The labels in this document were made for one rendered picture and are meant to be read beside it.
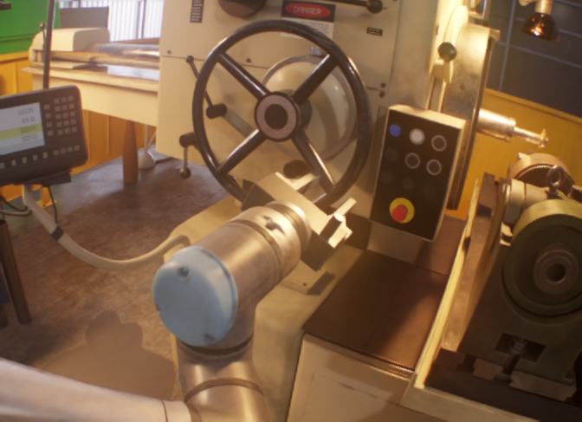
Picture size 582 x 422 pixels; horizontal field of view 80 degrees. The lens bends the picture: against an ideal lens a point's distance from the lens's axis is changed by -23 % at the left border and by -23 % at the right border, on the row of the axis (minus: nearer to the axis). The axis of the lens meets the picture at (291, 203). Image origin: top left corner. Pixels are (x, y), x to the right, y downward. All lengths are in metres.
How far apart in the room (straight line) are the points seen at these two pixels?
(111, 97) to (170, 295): 1.57
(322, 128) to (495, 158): 2.63
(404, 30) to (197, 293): 0.71
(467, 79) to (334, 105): 0.35
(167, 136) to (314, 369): 0.86
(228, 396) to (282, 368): 1.07
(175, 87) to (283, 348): 0.87
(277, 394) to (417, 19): 1.31
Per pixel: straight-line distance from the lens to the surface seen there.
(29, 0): 4.72
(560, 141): 3.41
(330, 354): 1.35
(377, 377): 1.35
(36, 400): 0.36
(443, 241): 2.04
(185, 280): 0.39
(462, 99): 1.02
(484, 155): 3.41
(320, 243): 0.54
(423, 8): 0.92
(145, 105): 1.76
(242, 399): 0.43
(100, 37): 2.23
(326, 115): 0.86
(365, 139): 0.72
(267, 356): 1.50
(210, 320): 0.40
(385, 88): 0.94
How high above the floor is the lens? 1.50
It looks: 25 degrees down
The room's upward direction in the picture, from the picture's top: 7 degrees clockwise
